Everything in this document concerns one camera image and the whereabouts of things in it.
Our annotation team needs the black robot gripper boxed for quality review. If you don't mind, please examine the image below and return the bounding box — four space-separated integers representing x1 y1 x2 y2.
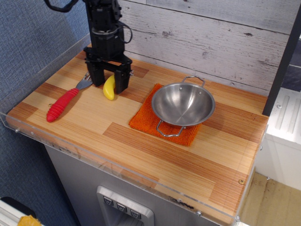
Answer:
84 29 134 94

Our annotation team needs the yellow toy banana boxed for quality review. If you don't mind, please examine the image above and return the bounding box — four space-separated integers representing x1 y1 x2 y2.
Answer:
103 75 116 100

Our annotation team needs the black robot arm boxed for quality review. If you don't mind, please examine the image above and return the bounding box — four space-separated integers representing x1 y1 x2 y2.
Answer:
84 0 132 94

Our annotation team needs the small stainless steel wok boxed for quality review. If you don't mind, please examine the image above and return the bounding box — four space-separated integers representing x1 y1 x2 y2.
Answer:
151 76 216 137

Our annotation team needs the orange knitted cloth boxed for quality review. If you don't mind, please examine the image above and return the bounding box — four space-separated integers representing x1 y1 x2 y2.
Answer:
129 83 201 146

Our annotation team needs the grey toy fridge cabinet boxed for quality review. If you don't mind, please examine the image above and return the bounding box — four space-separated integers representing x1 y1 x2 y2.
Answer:
46 146 215 226

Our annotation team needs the clear acrylic table guard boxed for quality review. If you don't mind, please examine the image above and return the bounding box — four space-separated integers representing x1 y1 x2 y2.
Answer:
0 32 269 226

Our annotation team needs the silver dispenser button panel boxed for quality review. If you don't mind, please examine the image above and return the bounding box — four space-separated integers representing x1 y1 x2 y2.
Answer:
96 186 155 226

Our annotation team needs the red handled metal fork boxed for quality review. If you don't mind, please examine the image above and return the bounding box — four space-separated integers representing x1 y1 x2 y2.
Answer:
46 72 93 122

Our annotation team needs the right black vertical post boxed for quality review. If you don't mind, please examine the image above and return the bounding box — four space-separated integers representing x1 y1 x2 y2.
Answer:
262 6 301 116

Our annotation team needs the white aluminium frame right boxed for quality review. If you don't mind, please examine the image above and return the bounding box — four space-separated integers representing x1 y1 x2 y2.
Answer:
255 88 301 190

